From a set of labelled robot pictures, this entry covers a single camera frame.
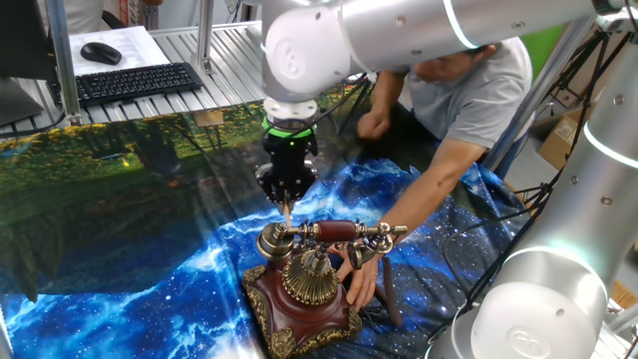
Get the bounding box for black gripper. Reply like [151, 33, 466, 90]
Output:
[254, 136, 320, 204]

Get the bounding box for small brown paper tag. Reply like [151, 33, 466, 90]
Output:
[192, 109, 224, 128]

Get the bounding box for aluminium frame post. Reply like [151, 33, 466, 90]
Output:
[45, 0, 84, 126]
[191, 0, 216, 76]
[480, 14, 599, 174]

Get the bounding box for red brass rotary phone base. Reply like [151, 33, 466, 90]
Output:
[241, 243, 364, 359]

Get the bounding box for black monitor cable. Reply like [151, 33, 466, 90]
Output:
[0, 112, 69, 140]

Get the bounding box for brown coiled phone cord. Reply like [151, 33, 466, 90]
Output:
[371, 256, 405, 328]

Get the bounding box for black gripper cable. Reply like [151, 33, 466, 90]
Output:
[268, 77, 373, 139]

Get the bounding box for cardboard box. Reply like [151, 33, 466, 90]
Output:
[536, 107, 587, 171]

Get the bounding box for person in grey shirt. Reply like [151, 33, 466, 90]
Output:
[398, 37, 534, 151]

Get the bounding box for person's right hand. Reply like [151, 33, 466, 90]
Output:
[356, 110, 393, 141]

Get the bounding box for galaxy landscape printed cloth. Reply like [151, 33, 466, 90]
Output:
[0, 84, 537, 359]

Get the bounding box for black computer mouse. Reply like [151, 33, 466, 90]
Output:
[79, 41, 124, 66]

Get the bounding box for person's left forearm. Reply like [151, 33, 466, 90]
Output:
[376, 149, 468, 238]

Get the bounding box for black computer monitor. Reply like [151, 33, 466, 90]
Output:
[0, 0, 57, 129]

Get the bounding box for person's left hand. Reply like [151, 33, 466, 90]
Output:
[336, 248, 381, 313]

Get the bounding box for red brass phone handset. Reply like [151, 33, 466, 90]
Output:
[256, 217, 410, 270]

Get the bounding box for black computer keyboard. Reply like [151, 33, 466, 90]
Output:
[48, 62, 204, 109]

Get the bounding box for person in white shirt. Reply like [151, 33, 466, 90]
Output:
[37, 0, 121, 36]

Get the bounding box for white paper sheet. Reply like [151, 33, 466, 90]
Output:
[68, 25, 171, 77]

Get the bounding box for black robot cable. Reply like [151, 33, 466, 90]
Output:
[441, 198, 549, 310]

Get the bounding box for person's right forearm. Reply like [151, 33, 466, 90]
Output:
[368, 69, 408, 119]

